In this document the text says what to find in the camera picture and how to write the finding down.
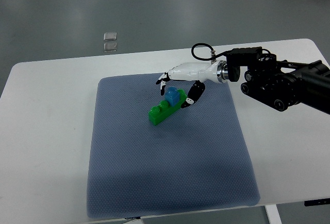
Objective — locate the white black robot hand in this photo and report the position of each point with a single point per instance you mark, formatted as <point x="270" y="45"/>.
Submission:
<point x="198" y="72"/>

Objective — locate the black table control panel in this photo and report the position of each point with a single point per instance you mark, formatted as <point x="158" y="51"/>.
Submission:
<point x="317" y="202"/>

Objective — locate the metal floor plate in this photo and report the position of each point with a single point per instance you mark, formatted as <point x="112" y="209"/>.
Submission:
<point x="110" y="47"/>
<point x="110" y="36"/>

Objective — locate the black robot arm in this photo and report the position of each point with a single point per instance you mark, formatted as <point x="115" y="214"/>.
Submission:
<point x="279" y="84"/>

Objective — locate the blue-grey textured mat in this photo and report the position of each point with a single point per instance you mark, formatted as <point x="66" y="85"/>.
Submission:
<point x="196" y="159"/>

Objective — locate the lower metal floor plate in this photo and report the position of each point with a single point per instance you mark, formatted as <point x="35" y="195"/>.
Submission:
<point x="110" y="47"/>

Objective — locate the upper metal floor plate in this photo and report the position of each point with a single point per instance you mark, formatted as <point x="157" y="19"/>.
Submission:
<point x="110" y="36"/>

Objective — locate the blue toy block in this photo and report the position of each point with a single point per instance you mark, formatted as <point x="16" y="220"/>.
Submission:
<point x="172" y="96"/>

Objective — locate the green four-stud toy block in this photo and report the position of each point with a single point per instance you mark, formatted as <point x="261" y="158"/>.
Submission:
<point x="159" y="113"/>

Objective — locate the white table leg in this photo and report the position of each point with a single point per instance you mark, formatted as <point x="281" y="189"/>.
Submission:
<point x="273" y="214"/>

